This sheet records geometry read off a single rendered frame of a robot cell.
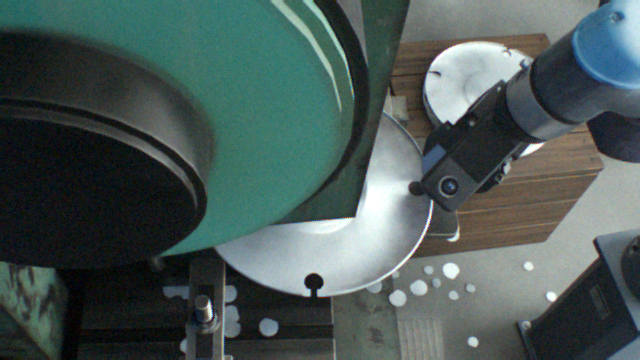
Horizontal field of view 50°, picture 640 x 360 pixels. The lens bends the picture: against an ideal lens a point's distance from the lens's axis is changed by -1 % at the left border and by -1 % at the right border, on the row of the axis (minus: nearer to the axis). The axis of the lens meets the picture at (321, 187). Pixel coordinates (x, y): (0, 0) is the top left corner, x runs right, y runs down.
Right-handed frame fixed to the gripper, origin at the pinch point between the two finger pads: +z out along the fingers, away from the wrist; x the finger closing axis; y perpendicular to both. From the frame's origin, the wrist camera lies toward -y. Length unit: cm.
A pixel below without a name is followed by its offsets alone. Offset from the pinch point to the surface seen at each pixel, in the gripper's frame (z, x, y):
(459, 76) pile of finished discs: 45, 4, 53
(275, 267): 3.4, 5.8, -20.5
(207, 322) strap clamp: 5.0, 6.8, -29.9
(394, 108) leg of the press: 21.6, 9.0, 18.8
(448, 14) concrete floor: 90, 17, 104
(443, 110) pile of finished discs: 44, 1, 43
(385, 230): 1.3, -0.3, -8.3
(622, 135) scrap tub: 60, -38, 91
